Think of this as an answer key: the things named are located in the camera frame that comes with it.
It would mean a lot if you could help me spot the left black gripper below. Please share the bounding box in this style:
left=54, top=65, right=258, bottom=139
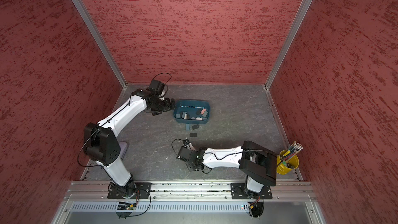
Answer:
left=150, top=97, right=177, bottom=115

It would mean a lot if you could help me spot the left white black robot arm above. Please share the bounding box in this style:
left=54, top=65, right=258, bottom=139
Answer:
left=81, top=89, right=176, bottom=199

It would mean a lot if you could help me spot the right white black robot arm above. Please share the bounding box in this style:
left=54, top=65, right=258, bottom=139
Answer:
left=175, top=139, right=278, bottom=200

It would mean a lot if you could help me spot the teal plastic storage box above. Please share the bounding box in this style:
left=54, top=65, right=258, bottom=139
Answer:
left=173, top=100, right=210, bottom=124

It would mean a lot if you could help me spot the lavender cloth at left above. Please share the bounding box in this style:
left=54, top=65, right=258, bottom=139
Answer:
left=119, top=142, right=128, bottom=160

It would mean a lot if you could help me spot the yellow pencil cup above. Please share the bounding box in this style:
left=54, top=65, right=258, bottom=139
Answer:
left=276, top=142, right=303, bottom=175

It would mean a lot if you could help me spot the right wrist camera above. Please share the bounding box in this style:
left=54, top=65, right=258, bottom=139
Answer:
left=183, top=139, right=196, bottom=151

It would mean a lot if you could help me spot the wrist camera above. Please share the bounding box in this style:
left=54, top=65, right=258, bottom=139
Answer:
left=183, top=139, right=196, bottom=151
left=147, top=79, right=165, bottom=96

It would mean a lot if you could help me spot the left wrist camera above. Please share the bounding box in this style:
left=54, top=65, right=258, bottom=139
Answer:
left=147, top=79, right=165, bottom=96

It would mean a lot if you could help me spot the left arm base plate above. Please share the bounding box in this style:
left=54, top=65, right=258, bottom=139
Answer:
left=107, top=182, right=152, bottom=200

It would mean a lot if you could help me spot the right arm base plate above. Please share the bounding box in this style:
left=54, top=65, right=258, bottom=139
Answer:
left=231, top=183, right=273, bottom=200

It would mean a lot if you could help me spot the perforated cable tray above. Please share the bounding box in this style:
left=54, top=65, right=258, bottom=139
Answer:
left=70, top=201, right=250, bottom=214

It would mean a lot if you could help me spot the aluminium front rail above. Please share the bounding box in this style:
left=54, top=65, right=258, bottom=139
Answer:
left=63, top=180, right=318, bottom=202

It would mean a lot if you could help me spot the left aluminium corner post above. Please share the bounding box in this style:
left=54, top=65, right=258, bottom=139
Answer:
left=72, top=0, right=127, bottom=90

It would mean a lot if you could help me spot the aluminium corner post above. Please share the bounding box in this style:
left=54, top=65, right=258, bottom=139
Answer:
left=265, top=0, right=313, bottom=91
left=72, top=0, right=127, bottom=90

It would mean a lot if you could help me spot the right aluminium corner post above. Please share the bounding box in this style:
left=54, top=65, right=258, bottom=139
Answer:
left=265, top=0, right=313, bottom=91

